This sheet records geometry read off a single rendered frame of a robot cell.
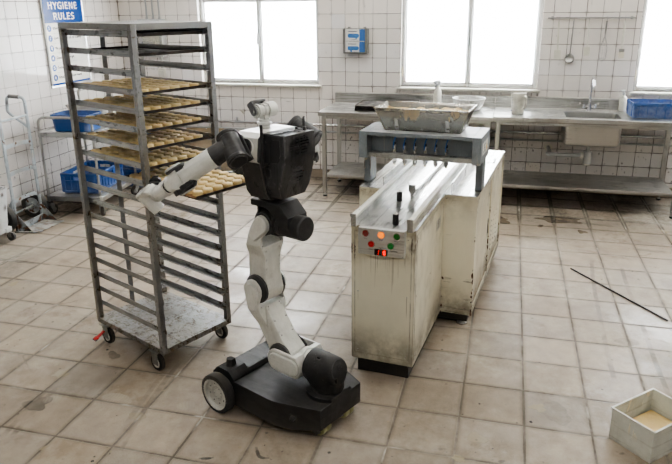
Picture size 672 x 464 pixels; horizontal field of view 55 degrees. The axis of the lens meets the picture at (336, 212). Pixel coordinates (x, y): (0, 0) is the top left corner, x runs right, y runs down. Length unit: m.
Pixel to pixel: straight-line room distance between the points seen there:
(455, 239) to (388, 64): 3.50
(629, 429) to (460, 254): 1.33
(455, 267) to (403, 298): 0.71
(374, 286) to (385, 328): 0.24
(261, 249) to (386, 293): 0.72
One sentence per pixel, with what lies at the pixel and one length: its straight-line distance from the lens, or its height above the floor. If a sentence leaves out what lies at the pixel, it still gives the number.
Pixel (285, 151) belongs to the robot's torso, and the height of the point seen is 1.31.
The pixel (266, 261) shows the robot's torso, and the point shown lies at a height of 0.75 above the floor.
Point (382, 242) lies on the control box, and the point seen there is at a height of 0.77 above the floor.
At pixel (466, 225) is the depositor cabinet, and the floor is 0.66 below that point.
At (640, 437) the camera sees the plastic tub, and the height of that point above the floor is 0.10.
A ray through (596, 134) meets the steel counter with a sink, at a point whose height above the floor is 0.73.
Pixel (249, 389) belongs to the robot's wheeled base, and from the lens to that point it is 3.18.
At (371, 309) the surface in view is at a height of 0.38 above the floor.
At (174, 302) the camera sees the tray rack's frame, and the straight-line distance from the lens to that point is 4.16.
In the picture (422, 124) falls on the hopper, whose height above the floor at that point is 1.23.
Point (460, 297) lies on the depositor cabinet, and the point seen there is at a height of 0.20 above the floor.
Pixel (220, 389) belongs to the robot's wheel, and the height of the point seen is 0.13.
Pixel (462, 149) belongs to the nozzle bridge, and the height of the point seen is 1.09.
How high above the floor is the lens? 1.89
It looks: 18 degrees down
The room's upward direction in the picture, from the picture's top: 1 degrees counter-clockwise
